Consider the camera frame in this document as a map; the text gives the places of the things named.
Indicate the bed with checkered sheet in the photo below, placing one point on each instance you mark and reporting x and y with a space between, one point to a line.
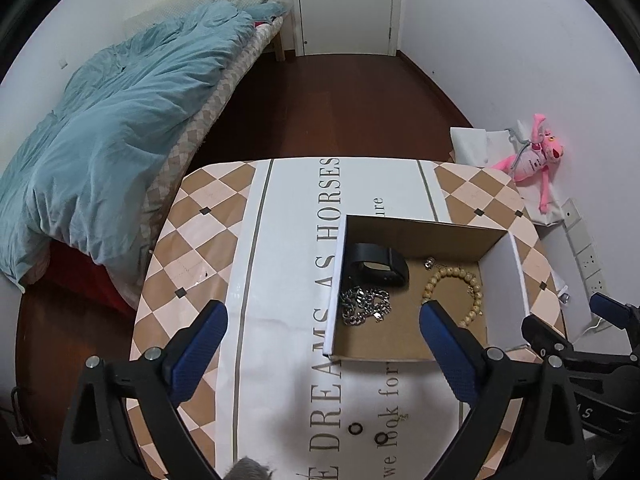
215 105

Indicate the grey furry object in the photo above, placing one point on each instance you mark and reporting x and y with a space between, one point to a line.
248 469

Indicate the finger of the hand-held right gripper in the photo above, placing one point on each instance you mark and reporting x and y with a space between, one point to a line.
545 335
607 305

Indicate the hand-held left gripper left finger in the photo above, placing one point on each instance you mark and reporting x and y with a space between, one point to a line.
200 345

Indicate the black smart wristband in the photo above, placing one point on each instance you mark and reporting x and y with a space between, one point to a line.
377 265

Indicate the white power strip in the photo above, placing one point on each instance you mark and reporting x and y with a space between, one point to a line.
585 245

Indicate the cardboard box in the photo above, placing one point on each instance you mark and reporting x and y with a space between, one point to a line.
400 330

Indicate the white door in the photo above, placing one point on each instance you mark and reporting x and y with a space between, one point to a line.
345 5

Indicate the pink plush toy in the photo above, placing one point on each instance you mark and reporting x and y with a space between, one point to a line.
532 160

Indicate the white cloth bag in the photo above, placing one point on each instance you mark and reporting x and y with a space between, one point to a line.
475 147

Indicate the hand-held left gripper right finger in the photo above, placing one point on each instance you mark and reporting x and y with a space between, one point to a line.
447 355

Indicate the light blue duvet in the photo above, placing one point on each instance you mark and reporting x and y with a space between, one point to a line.
110 130

